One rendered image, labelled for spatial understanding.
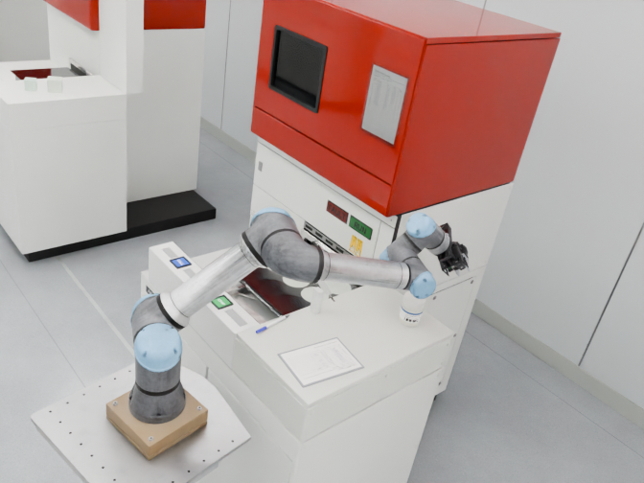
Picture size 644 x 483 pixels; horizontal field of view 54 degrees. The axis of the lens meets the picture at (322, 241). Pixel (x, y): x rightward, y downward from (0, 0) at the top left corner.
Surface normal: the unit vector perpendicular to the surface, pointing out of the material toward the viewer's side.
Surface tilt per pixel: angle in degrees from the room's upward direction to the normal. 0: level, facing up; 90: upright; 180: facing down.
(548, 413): 0
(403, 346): 0
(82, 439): 0
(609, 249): 90
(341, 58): 90
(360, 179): 90
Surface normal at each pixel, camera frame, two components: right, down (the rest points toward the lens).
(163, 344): 0.19, -0.76
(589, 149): -0.76, 0.22
